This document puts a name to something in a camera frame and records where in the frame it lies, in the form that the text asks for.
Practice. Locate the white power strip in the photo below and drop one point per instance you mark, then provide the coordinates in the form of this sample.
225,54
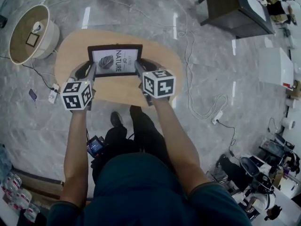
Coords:
54,93
217,117

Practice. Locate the black trousers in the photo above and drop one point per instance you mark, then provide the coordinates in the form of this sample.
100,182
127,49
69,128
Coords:
145,131

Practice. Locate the black framed nature picture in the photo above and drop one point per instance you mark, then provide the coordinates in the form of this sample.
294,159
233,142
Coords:
115,60

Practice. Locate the white box table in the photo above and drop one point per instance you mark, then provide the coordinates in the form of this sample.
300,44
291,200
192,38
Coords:
275,67

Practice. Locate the black shell chair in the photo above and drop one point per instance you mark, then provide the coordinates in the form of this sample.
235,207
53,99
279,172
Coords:
249,166

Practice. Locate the person's left forearm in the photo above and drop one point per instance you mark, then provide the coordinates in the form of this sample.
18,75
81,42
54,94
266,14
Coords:
75,149

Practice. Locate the round white side table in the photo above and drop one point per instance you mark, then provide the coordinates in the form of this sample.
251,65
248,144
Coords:
21,36

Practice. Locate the low wooden bench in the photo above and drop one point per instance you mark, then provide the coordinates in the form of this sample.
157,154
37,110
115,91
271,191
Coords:
40,185

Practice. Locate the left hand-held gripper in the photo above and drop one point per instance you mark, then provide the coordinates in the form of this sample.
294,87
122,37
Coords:
75,95

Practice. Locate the person's right forearm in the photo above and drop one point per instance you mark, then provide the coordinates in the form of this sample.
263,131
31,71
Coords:
178,149

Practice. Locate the white cup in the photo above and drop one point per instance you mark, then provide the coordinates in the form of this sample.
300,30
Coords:
37,27

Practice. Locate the purple phone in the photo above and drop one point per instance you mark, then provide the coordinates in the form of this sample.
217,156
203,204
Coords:
33,94

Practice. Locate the black screen device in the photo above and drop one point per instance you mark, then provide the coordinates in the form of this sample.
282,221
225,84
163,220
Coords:
95,146

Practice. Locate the black mesh bin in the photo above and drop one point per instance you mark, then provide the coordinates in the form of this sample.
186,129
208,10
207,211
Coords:
2,21

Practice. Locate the black shoe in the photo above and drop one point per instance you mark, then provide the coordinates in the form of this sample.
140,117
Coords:
116,119

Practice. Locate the group of water bottles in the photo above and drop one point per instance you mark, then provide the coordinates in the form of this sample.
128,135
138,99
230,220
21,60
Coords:
16,192

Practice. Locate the teal shirt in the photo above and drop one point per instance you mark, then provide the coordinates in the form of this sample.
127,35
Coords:
145,196

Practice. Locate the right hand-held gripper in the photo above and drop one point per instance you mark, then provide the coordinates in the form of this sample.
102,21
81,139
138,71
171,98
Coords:
160,86

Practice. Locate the dark wooden cabinet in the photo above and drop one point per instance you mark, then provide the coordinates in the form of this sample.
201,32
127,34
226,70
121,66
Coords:
225,8

